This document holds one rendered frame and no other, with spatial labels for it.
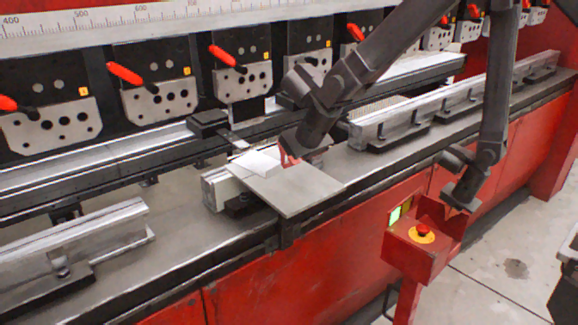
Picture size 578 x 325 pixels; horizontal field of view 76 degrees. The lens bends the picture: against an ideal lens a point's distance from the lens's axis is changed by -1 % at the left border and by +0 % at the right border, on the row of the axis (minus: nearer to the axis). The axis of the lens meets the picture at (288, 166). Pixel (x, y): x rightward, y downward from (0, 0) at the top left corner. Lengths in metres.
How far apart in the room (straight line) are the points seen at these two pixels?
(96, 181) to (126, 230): 0.26
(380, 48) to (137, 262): 0.68
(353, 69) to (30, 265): 0.73
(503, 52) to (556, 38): 1.77
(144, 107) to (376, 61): 0.46
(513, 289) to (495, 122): 1.38
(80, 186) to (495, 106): 1.08
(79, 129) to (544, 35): 2.55
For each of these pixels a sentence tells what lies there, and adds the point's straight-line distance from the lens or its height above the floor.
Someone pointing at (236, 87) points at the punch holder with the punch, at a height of 1.21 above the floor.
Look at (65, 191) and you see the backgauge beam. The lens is 1.15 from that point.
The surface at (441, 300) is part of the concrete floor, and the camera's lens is 2.08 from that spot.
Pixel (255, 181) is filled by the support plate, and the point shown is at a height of 1.00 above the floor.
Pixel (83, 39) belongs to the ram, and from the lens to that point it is 0.76.
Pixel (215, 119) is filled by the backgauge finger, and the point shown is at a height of 1.03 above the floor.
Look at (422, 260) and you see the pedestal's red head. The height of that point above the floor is 0.74.
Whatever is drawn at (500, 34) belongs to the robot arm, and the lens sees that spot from 1.02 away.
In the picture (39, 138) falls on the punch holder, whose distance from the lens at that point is 0.79.
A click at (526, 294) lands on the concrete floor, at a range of 2.29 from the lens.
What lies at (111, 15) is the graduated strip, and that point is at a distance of 0.77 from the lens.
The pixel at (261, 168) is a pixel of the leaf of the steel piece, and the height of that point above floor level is 1.00.
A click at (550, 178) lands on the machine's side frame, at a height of 0.18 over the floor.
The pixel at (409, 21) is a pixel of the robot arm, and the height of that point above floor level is 1.39.
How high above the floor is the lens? 1.49
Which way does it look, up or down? 31 degrees down
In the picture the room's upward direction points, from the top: straight up
